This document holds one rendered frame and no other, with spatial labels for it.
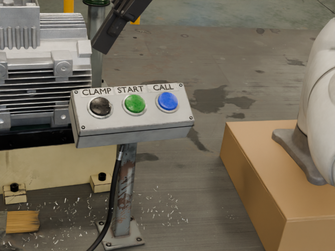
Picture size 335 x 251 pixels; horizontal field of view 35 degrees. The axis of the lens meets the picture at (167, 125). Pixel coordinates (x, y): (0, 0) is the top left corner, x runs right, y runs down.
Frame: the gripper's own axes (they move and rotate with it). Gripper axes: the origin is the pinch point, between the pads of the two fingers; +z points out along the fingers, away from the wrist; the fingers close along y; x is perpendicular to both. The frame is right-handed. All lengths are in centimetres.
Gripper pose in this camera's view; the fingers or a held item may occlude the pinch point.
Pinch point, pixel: (108, 32)
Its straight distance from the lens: 89.6
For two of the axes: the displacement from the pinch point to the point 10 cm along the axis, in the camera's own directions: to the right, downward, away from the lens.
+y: 3.3, 5.2, -7.9
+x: 7.6, 3.5, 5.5
